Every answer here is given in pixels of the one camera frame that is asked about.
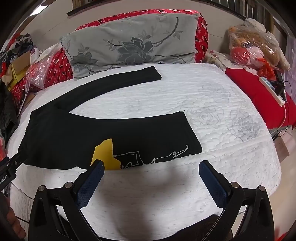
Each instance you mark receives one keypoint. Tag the white plastic bottle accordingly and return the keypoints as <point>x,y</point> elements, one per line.
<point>34,54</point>

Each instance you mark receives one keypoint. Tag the grey floral pillow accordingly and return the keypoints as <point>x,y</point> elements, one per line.
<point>129,44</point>

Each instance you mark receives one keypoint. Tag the white quilted bedspread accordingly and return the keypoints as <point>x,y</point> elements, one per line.
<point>161,111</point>

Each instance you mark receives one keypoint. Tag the dark wooden headboard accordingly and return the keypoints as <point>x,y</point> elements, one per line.
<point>161,5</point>

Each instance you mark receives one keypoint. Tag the clear bag of plush toys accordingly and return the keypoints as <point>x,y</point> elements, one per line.
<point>254,46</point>

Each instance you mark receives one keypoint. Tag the white power strip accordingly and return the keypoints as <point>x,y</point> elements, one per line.
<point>271,90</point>

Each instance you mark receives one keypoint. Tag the clear plastic bag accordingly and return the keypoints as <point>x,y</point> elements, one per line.
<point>40,69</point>

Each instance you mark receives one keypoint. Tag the cardboard box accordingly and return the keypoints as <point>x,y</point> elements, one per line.
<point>19,67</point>

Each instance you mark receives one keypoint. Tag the red floral quilt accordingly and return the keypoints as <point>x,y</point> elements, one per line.
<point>62,67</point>

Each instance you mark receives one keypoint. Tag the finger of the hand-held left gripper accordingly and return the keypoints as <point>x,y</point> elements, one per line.
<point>17,158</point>

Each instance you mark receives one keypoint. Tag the black pants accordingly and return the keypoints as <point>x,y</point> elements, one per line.
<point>69,132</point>

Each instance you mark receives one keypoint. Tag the plain red blanket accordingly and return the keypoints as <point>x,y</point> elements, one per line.
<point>259,92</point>

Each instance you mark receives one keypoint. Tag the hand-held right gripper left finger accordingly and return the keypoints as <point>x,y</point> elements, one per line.
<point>90,184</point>

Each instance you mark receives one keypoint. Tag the pile of dark clothes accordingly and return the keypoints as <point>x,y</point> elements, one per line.
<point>17,46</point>

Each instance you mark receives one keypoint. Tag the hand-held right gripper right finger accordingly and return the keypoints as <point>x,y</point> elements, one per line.
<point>212,185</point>

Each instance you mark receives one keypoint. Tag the person's left hand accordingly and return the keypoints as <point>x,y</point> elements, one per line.
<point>15,222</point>

